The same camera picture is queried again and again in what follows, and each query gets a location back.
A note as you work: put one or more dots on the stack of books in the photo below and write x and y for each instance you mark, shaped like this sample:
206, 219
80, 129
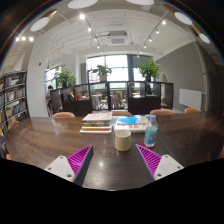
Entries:
97, 121

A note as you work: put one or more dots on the ceiling spot lights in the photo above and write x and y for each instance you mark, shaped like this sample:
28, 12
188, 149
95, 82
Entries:
82, 16

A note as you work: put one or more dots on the orange chairs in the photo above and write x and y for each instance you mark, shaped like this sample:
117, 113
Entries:
63, 114

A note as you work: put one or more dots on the clear blue-capped water bottle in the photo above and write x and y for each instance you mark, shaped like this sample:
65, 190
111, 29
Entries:
151, 133

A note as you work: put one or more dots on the round white ceiling panels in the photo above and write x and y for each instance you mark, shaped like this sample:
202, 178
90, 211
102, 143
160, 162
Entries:
40, 24

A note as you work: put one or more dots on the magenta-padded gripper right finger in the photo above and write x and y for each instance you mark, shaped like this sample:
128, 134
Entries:
167, 166

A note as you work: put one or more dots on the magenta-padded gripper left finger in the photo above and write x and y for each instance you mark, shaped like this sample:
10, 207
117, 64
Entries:
61, 168

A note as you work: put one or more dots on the green potted plant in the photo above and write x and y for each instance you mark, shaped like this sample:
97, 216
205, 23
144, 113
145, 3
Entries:
148, 68
66, 77
102, 70

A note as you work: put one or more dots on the white wall radiator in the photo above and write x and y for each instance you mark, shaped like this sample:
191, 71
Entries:
190, 99

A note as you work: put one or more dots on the low dark shelf unit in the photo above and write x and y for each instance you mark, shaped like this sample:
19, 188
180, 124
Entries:
140, 105

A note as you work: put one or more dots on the ceiling air conditioner unit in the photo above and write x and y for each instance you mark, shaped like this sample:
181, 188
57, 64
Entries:
117, 40

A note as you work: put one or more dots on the tall dark bookshelf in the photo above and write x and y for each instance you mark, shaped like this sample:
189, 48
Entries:
13, 100

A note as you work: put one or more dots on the cream ceramic cup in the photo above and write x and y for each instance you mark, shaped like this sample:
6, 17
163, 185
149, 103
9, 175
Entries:
123, 141

